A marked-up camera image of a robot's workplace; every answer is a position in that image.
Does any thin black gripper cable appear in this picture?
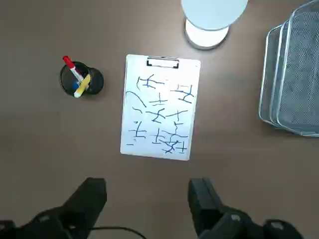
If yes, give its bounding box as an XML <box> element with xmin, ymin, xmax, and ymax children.
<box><xmin>74</xmin><ymin>226</ymin><xmax>148</xmax><ymax>239</ymax></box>

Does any black mesh pen holder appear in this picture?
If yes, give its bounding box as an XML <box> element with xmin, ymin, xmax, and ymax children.
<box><xmin>59</xmin><ymin>61</ymin><xmax>105</xmax><ymax>96</ymax></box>

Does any red capped marker pen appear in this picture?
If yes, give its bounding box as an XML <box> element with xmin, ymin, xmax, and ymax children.
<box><xmin>62</xmin><ymin>55</ymin><xmax>85</xmax><ymax>83</ymax></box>

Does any white clipboard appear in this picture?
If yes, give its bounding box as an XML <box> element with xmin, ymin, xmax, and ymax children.
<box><xmin>120</xmin><ymin>54</ymin><xmax>201</xmax><ymax>161</ymax></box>

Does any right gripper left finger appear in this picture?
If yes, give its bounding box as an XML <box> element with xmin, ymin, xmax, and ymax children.
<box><xmin>0</xmin><ymin>177</ymin><xmax>108</xmax><ymax>239</ymax></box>

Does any scribbled A4 paper sheet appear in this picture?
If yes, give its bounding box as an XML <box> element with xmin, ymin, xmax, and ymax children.
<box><xmin>121</xmin><ymin>58</ymin><xmax>200</xmax><ymax>160</ymax></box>

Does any black clipboard clip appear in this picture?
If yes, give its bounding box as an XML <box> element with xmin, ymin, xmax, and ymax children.
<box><xmin>146</xmin><ymin>56</ymin><xmax>180</xmax><ymax>69</ymax></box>

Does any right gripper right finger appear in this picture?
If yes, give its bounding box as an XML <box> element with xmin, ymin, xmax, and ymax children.
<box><xmin>188</xmin><ymin>177</ymin><xmax>305</xmax><ymax>239</ymax></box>

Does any silver mesh file tray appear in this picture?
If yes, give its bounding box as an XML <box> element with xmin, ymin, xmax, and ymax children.
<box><xmin>258</xmin><ymin>0</ymin><xmax>319</xmax><ymax>137</ymax></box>

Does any yellow highlighter pen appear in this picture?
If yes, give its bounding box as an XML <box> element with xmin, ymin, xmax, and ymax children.
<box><xmin>74</xmin><ymin>74</ymin><xmax>91</xmax><ymax>98</ymax></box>

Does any white round desk lamp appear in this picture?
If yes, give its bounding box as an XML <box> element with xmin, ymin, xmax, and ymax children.
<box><xmin>180</xmin><ymin>0</ymin><xmax>249</xmax><ymax>51</ymax></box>

